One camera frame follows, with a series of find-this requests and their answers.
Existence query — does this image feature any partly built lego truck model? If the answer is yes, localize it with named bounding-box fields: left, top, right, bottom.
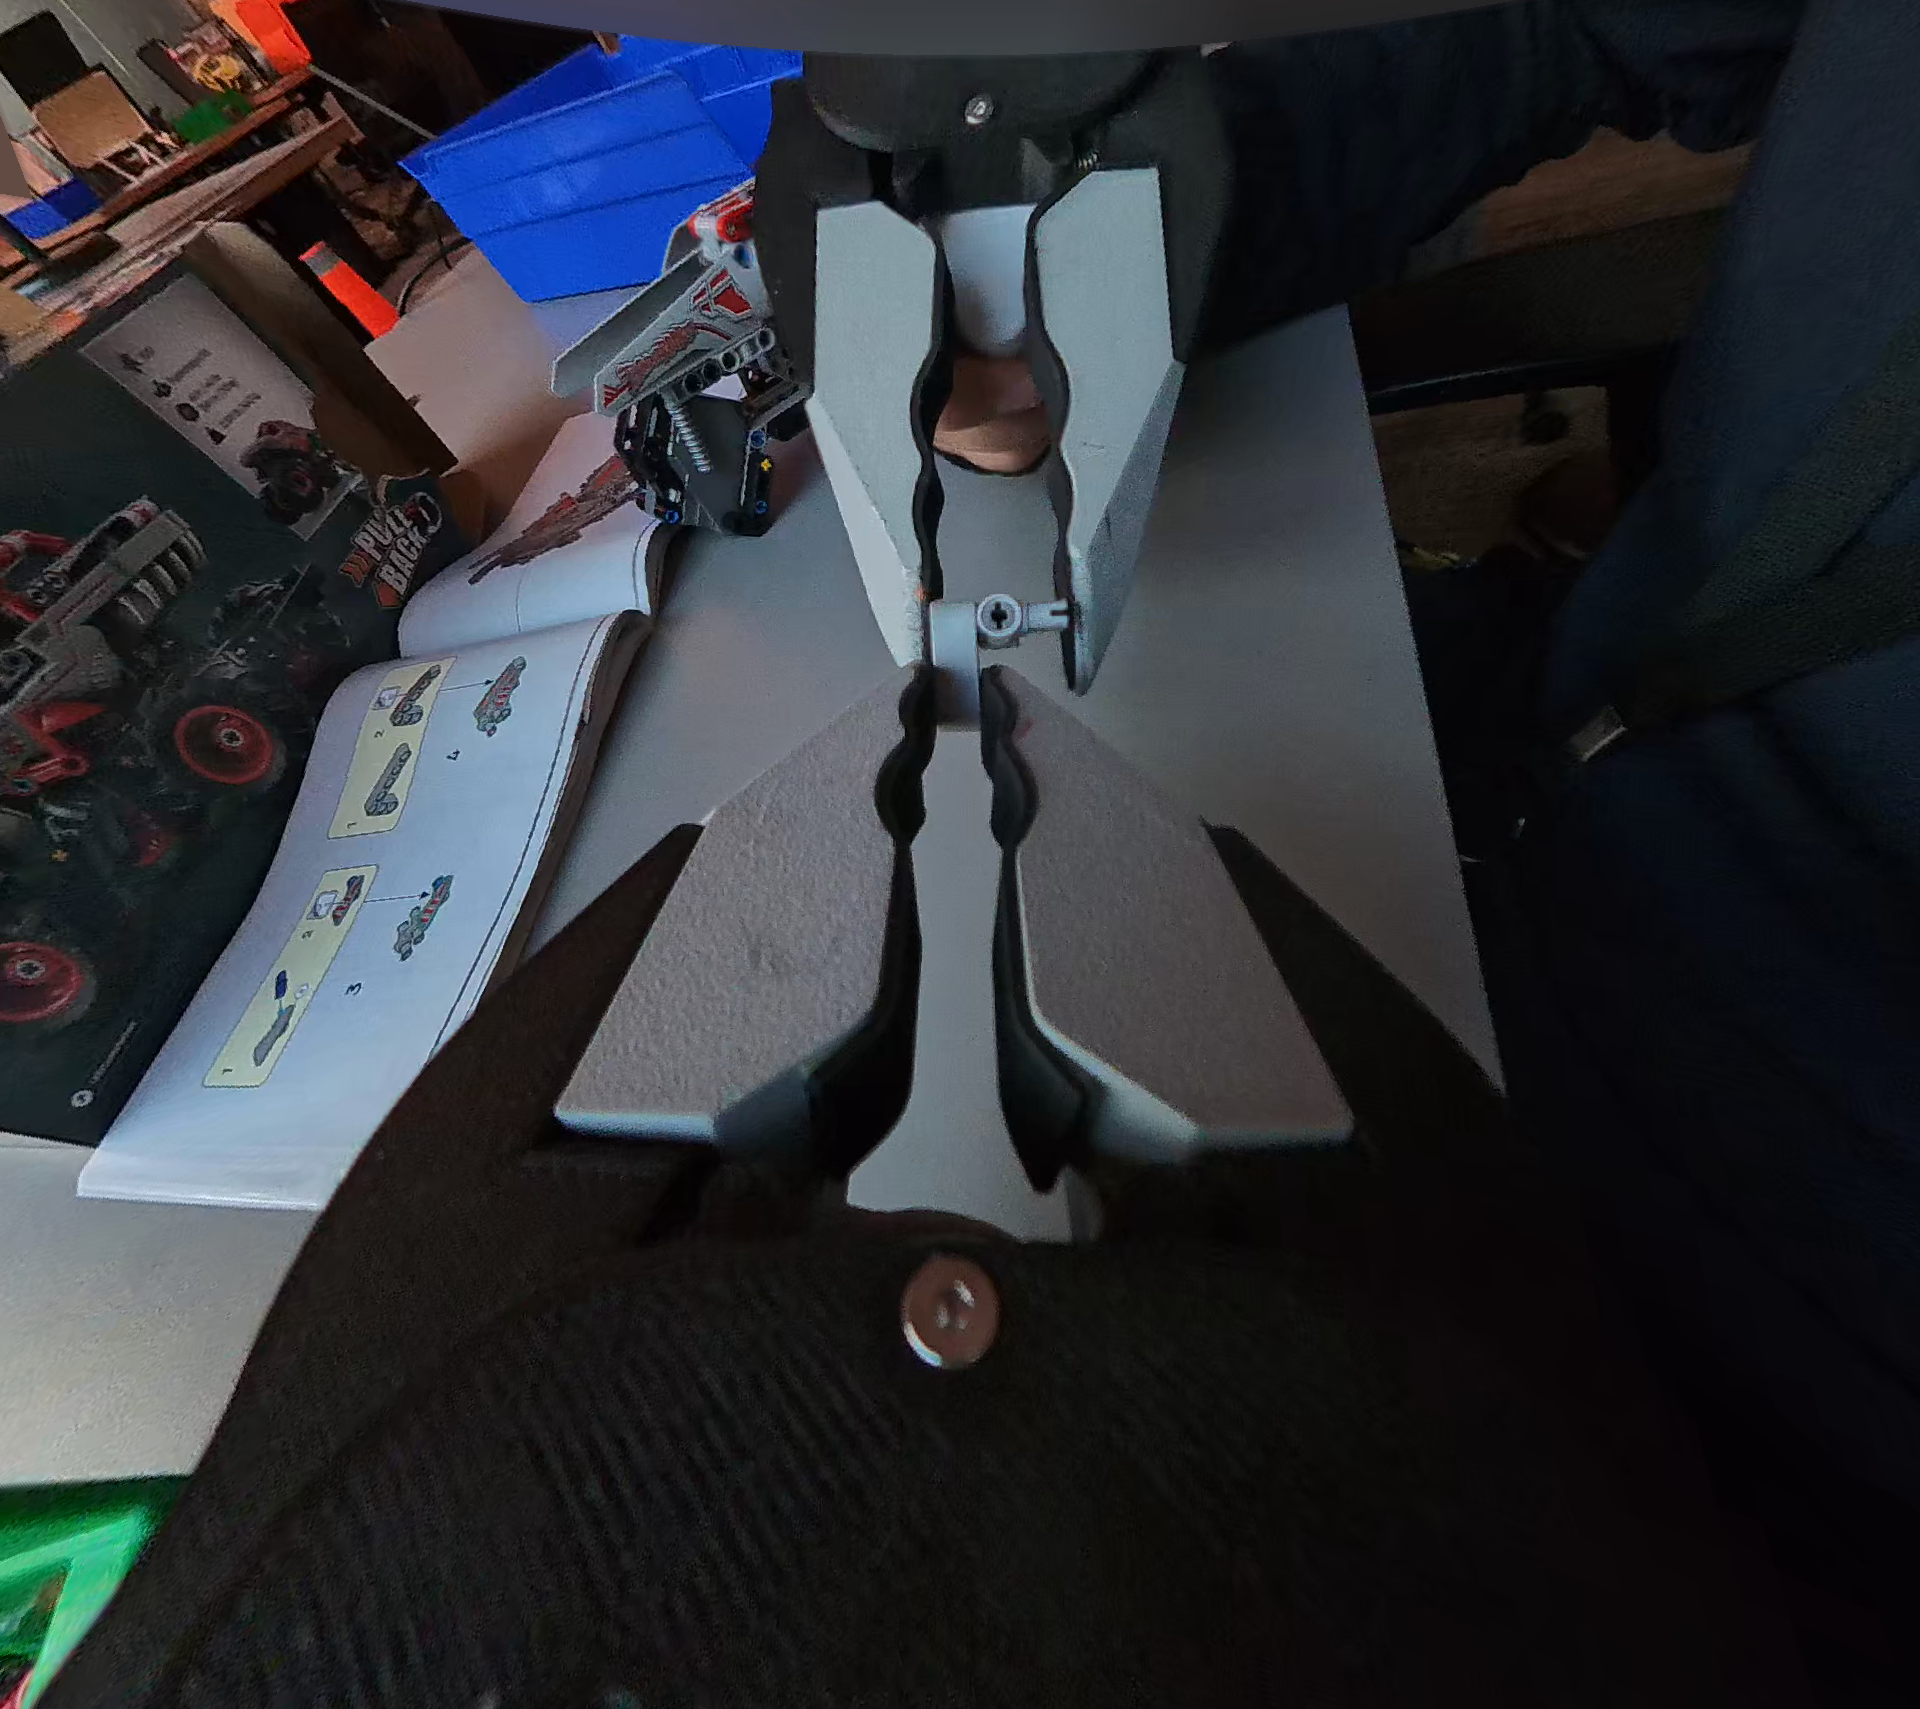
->
left=553, top=182, right=816, bottom=540

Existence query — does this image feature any green plastic bin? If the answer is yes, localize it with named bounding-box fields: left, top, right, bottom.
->
left=0, top=1472, right=193, bottom=1709

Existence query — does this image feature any person's dark clothing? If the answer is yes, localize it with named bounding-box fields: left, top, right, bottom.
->
left=1501, top=0, right=1920, bottom=1709

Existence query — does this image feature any black lego set box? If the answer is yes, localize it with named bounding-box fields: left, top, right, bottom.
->
left=0, top=225, right=487, bottom=1149

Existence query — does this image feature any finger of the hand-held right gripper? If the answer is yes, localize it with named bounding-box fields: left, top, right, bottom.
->
left=811, top=201, right=960, bottom=671
left=1024, top=164, right=1190, bottom=694

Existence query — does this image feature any person's right forearm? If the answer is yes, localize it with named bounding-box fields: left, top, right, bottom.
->
left=1207, top=0, right=1855, bottom=352

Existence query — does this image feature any open lego instruction booklet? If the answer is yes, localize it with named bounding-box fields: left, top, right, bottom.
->
left=74, top=417, right=696, bottom=1211

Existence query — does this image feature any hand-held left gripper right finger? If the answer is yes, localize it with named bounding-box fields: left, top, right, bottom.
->
left=979, top=663, right=1356, bottom=1188

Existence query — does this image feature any person's right hand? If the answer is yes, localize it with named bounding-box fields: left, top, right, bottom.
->
left=932, top=350, right=1057, bottom=478

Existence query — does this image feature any pale folding chair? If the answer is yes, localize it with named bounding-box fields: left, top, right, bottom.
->
left=33, top=71, right=170, bottom=187

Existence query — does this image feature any large blue plastic bin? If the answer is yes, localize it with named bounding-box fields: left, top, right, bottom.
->
left=397, top=62, right=762, bottom=305
left=601, top=33, right=813, bottom=176

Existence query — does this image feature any orange plastic bin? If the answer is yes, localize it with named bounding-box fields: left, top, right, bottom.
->
left=207, top=0, right=336, bottom=78

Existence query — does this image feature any orange safety cone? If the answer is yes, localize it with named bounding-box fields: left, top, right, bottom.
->
left=294, top=237, right=403, bottom=341

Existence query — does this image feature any wooden workbench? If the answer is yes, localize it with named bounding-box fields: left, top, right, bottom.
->
left=0, top=66, right=367, bottom=286

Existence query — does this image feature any small grey lego connector piece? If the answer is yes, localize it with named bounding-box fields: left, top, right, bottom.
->
left=923, top=591, right=1076, bottom=730

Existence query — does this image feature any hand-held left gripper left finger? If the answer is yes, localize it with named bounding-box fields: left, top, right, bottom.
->
left=554, top=666, right=931, bottom=1180

